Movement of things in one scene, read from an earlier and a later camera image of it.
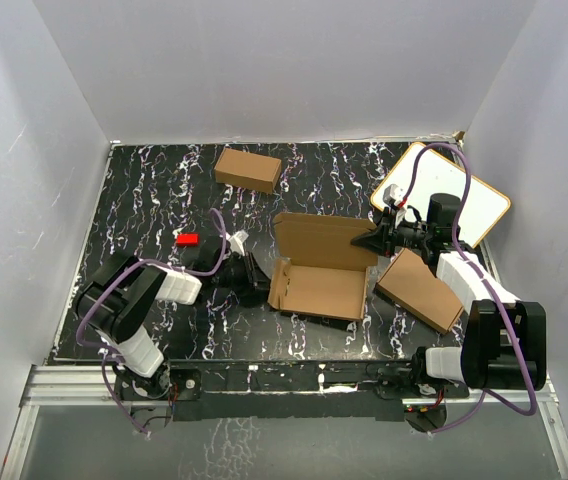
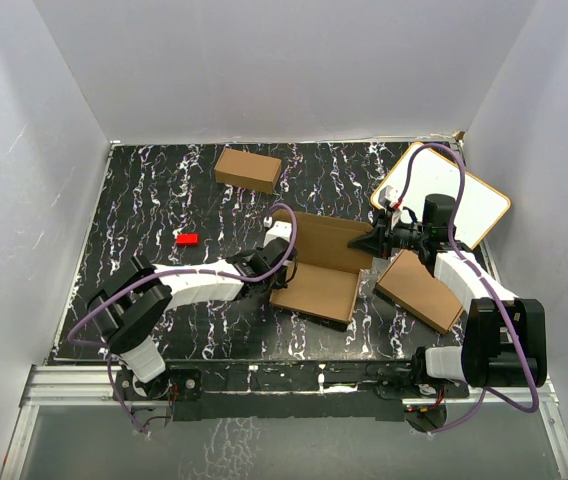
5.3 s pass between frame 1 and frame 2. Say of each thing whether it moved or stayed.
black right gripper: stayed
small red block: stayed
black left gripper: moved
